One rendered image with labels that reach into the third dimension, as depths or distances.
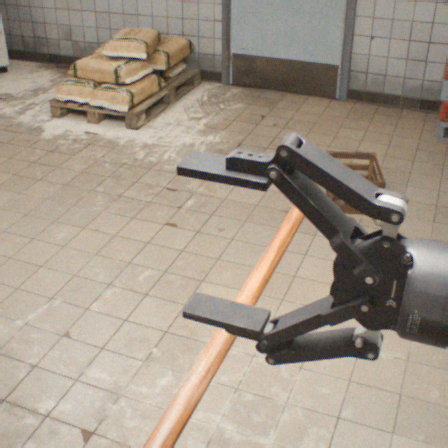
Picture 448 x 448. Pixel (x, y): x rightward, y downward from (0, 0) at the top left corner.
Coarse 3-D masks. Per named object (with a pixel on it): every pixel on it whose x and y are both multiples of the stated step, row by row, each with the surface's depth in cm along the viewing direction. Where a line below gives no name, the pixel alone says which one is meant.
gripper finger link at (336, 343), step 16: (304, 336) 51; (320, 336) 50; (336, 336) 49; (352, 336) 48; (272, 352) 51; (288, 352) 50; (304, 352) 49; (320, 352) 49; (336, 352) 48; (352, 352) 47; (368, 352) 47
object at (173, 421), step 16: (288, 224) 107; (272, 240) 103; (288, 240) 104; (272, 256) 98; (256, 272) 94; (272, 272) 97; (256, 288) 91; (224, 336) 82; (208, 352) 79; (224, 352) 80; (192, 368) 77; (208, 368) 77; (192, 384) 74; (208, 384) 76; (176, 400) 72; (192, 400) 72; (176, 416) 69; (160, 432) 67; (176, 432) 68
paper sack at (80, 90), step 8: (64, 80) 472; (72, 80) 470; (80, 80) 469; (88, 80) 469; (64, 88) 467; (72, 88) 466; (80, 88) 464; (88, 88) 463; (56, 96) 469; (64, 96) 468; (72, 96) 466; (80, 96) 465; (88, 96) 463
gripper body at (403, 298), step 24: (360, 240) 44; (384, 240) 42; (408, 240) 43; (432, 240) 43; (336, 264) 44; (384, 264) 43; (408, 264) 42; (432, 264) 41; (336, 288) 45; (360, 288) 44; (384, 288) 43; (408, 288) 41; (432, 288) 40; (384, 312) 44; (408, 312) 41; (432, 312) 40; (408, 336) 42; (432, 336) 41
